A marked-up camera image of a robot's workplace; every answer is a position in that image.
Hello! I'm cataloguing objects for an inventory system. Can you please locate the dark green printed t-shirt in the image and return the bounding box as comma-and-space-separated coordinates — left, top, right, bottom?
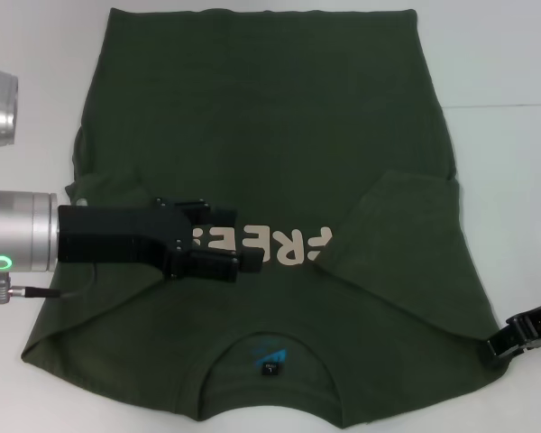
20, 6, 513, 433

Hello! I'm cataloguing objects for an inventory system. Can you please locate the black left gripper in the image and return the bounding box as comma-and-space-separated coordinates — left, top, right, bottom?
56, 197, 264, 284

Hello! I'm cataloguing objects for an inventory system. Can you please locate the silver left cable connector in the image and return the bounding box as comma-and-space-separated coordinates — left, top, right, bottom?
0, 277, 96, 306

